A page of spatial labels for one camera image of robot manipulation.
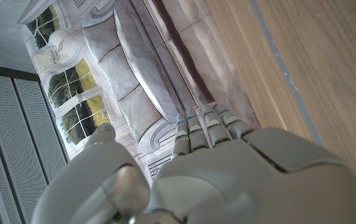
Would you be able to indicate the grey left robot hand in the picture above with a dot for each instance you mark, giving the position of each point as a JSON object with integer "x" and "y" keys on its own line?
{"x": 227, "y": 180}

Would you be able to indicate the printed sofa room backdrop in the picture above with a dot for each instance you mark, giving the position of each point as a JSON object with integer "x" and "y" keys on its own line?
{"x": 134, "y": 62}

